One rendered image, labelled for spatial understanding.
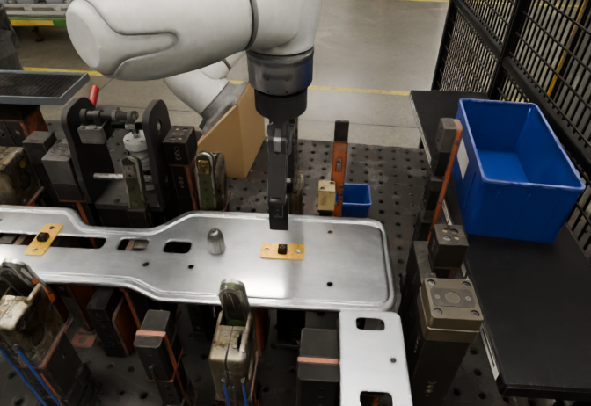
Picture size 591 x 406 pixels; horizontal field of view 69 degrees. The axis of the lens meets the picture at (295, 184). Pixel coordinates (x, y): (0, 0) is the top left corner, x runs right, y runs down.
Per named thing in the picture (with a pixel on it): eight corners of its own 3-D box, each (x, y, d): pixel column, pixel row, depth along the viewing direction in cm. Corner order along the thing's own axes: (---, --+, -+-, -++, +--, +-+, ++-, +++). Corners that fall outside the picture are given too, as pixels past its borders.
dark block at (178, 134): (192, 273, 115) (162, 141, 89) (199, 254, 120) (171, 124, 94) (210, 274, 115) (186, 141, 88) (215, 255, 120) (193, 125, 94)
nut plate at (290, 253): (259, 257, 79) (259, 253, 79) (261, 242, 82) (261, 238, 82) (304, 260, 79) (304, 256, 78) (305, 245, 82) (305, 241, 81)
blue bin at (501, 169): (463, 235, 80) (483, 179, 72) (445, 146, 104) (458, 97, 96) (558, 244, 78) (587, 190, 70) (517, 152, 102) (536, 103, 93)
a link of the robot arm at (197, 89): (197, 115, 153) (146, 72, 147) (229, 77, 155) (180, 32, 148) (200, 114, 138) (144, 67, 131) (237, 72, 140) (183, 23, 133)
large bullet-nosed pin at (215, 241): (207, 259, 81) (203, 235, 77) (211, 247, 84) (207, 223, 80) (224, 260, 81) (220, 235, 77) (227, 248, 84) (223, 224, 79)
